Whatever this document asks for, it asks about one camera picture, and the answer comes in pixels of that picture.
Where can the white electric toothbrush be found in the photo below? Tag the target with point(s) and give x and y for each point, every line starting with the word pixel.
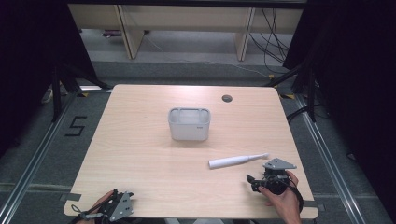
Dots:
pixel 232 161

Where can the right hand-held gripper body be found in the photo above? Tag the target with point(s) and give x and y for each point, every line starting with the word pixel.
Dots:
pixel 277 180

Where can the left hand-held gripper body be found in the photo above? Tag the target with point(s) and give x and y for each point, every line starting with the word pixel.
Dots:
pixel 120 207

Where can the person's left hand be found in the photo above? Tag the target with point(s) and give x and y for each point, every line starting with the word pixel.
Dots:
pixel 101 200

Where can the black curtain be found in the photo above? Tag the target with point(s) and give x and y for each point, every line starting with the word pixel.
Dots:
pixel 28 62
pixel 358 77

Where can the white plastic container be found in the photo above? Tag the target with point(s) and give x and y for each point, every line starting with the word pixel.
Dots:
pixel 189 129

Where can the round table grommet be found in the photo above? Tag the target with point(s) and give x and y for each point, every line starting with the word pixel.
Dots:
pixel 227 98

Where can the person's right hand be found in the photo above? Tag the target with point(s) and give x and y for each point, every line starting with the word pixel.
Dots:
pixel 288 202

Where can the metal floor rail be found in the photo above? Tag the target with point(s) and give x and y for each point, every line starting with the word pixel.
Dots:
pixel 330 161
pixel 34 161

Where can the black metal stand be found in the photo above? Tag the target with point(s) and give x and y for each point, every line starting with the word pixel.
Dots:
pixel 56 93
pixel 311 93

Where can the beige wooden desk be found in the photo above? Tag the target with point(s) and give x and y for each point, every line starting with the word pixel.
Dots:
pixel 186 18

